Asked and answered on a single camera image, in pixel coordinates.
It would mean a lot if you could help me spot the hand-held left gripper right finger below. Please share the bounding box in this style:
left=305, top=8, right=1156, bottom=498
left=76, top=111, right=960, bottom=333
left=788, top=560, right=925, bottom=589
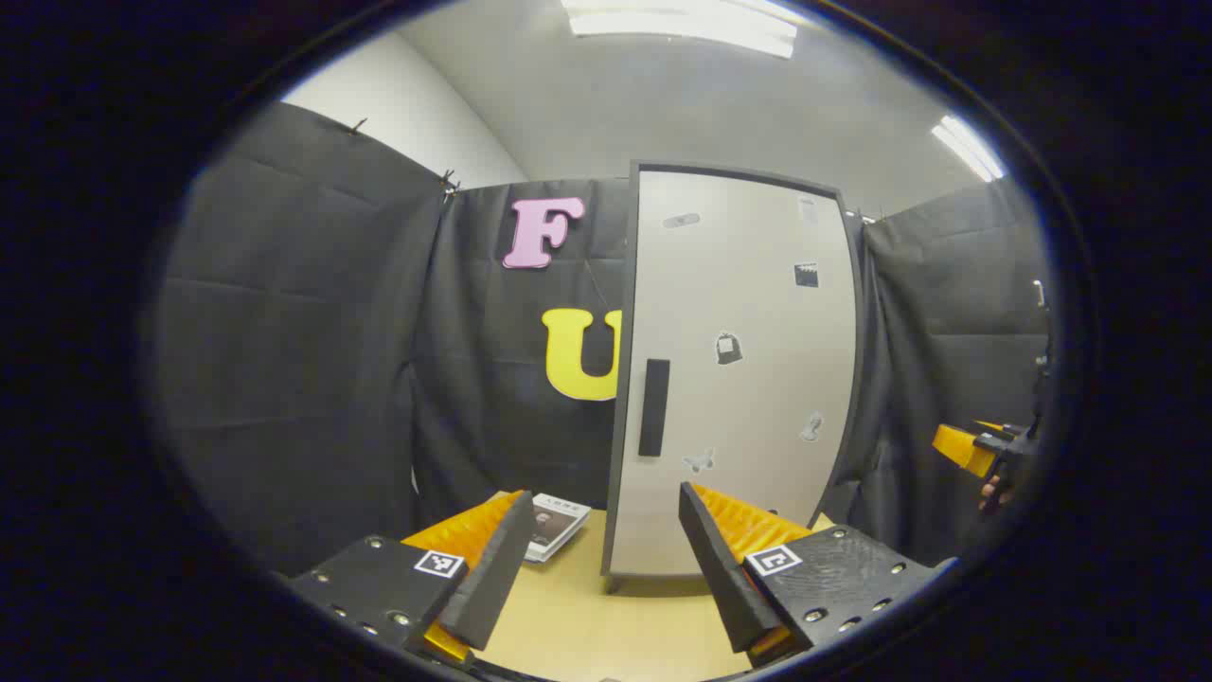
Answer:
left=677, top=480, right=936, bottom=670

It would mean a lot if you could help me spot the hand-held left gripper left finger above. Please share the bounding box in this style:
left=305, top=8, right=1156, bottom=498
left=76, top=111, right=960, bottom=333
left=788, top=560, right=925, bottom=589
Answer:
left=287, top=489, right=535, bottom=666

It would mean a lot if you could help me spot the white cabinet door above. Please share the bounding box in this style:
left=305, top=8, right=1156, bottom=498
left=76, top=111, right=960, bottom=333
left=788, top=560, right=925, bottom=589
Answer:
left=610, top=170, right=859, bottom=578

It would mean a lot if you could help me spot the dark grey cabinet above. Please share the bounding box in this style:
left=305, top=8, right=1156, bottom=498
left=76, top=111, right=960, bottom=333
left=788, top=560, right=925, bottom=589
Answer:
left=600, top=159, right=868, bottom=595

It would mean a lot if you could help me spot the black backdrop cloth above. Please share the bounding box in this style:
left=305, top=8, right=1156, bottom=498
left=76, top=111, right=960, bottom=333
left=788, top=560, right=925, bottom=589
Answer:
left=151, top=99, right=1054, bottom=579

